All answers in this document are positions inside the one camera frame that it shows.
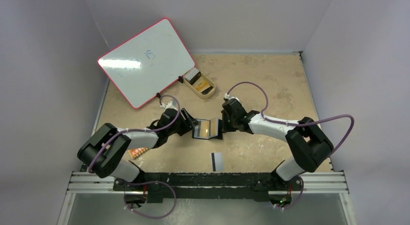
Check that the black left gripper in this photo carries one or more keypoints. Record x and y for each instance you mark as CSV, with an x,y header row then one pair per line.
x,y
188,124

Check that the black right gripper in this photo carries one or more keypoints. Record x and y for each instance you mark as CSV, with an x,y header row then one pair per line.
x,y
225,120

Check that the black card holder wallet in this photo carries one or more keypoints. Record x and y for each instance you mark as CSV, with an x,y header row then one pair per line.
x,y
215,130

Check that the grey card with magnetic stripe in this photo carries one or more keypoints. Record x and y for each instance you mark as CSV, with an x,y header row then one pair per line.
x,y
217,162

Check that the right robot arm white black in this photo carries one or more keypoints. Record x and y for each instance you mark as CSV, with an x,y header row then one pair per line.
x,y
307,142

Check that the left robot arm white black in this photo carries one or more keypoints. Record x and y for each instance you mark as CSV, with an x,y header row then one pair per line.
x,y
103,152

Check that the beige oval card tray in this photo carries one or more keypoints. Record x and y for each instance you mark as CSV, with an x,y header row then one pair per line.
x,y
205,94

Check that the gold card in tray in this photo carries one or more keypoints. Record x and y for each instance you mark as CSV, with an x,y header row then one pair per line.
x,y
201,85

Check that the grey card stack in tray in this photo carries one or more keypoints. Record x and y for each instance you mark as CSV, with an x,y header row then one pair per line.
x,y
192,75

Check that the orange snack packet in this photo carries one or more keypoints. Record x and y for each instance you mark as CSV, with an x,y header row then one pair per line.
x,y
136,153

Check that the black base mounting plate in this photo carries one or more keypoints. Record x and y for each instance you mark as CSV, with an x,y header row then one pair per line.
x,y
259,186

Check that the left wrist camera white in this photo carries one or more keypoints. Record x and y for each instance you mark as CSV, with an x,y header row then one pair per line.
x,y
170,105

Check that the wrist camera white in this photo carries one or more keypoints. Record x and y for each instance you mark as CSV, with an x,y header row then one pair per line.
x,y
228,97
170,105

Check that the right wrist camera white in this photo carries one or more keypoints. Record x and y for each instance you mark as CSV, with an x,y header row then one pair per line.
x,y
228,97

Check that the white board with pink frame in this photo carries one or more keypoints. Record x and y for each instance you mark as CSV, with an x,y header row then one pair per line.
x,y
147,63

